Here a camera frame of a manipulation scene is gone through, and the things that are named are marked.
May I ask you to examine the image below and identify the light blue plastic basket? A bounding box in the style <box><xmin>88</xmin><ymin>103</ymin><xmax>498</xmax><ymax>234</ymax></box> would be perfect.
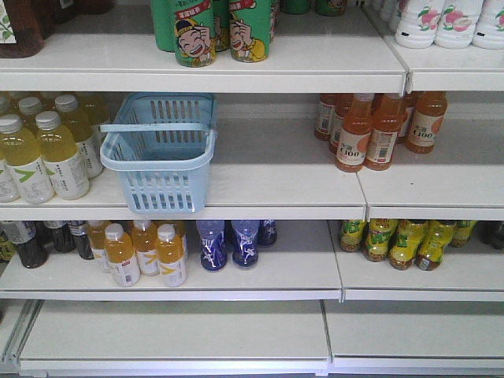
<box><xmin>100</xmin><ymin>92</ymin><xmax>217</xmax><ymax>214</ymax></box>

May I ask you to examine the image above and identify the blue sports drink bottle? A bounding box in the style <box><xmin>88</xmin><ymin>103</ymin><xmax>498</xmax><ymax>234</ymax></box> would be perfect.
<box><xmin>232</xmin><ymin>220</ymin><xmax>259</xmax><ymax>269</ymax></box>
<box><xmin>258</xmin><ymin>220</ymin><xmax>277</xmax><ymax>247</ymax></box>
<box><xmin>196</xmin><ymin>220</ymin><xmax>228</xmax><ymax>272</ymax></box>

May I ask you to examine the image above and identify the orange juice bottle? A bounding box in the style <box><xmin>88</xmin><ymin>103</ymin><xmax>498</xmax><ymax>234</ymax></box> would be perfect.
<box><xmin>105</xmin><ymin>223</ymin><xmax>140</xmax><ymax>287</ymax></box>
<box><xmin>131</xmin><ymin>220</ymin><xmax>159</xmax><ymax>276</ymax></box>
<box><xmin>155</xmin><ymin>224</ymin><xmax>187</xmax><ymax>287</ymax></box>

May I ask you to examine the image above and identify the yellow lemon tea bottle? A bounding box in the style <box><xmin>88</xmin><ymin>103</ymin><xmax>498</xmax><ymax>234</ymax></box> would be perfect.
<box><xmin>415</xmin><ymin>220</ymin><xmax>456</xmax><ymax>271</ymax></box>
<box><xmin>363</xmin><ymin>218</ymin><xmax>398</xmax><ymax>262</ymax></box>
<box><xmin>389</xmin><ymin>219</ymin><xmax>428</xmax><ymax>270</ymax></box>
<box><xmin>450</xmin><ymin>220</ymin><xmax>477</xmax><ymax>247</ymax></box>
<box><xmin>339</xmin><ymin>220</ymin><xmax>368</xmax><ymax>252</ymax></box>

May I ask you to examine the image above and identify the orange C100 drink bottle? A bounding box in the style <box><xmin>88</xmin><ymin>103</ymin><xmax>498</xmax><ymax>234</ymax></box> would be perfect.
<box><xmin>364</xmin><ymin>94</ymin><xmax>404</xmax><ymax>171</ymax></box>
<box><xmin>406</xmin><ymin>91</ymin><xmax>447</xmax><ymax>154</ymax></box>
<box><xmin>335</xmin><ymin>93</ymin><xmax>375</xmax><ymax>172</ymax></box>

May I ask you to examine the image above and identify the white store shelving unit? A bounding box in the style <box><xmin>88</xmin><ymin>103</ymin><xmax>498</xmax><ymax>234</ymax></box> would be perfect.
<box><xmin>1</xmin><ymin>1</ymin><xmax>503</xmax><ymax>377</ymax></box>

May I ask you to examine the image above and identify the green cartoon tea can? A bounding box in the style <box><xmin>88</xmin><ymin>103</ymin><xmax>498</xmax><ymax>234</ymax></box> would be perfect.
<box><xmin>172</xmin><ymin>0</ymin><xmax>216</xmax><ymax>68</ymax></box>
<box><xmin>228</xmin><ymin>0</ymin><xmax>271</xmax><ymax>63</ymax></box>

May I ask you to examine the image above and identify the dark tea bottle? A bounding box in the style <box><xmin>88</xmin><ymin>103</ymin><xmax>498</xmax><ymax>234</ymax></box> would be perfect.
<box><xmin>1</xmin><ymin>220</ymin><xmax>48</xmax><ymax>269</ymax></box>
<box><xmin>43</xmin><ymin>220</ymin><xmax>75</xmax><ymax>253</ymax></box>
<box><xmin>68</xmin><ymin>220</ymin><xmax>94</xmax><ymax>260</ymax></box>

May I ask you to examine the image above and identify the pale green juice bottle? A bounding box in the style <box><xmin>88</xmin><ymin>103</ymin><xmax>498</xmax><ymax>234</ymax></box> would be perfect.
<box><xmin>54</xmin><ymin>94</ymin><xmax>103</xmax><ymax>178</ymax></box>
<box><xmin>35</xmin><ymin>111</ymin><xmax>90</xmax><ymax>200</ymax></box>
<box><xmin>1</xmin><ymin>114</ymin><xmax>54</xmax><ymax>204</ymax></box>
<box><xmin>0</xmin><ymin>153</ymin><xmax>20</xmax><ymax>203</ymax></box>

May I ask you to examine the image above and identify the white peach drink bottle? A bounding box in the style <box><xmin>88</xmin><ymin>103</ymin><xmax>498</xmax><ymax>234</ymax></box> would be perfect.
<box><xmin>434</xmin><ymin>0</ymin><xmax>484</xmax><ymax>49</ymax></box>
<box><xmin>395</xmin><ymin>0</ymin><xmax>444</xmax><ymax>49</ymax></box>
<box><xmin>472</xmin><ymin>0</ymin><xmax>503</xmax><ymax>50</ymax></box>

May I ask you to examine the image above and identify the brown tea bottle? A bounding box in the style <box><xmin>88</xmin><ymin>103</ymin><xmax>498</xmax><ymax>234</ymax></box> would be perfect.
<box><xmin>1</xmin><ymin>0</ymin><xmax>44</xmax><ymax>58</ymax></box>

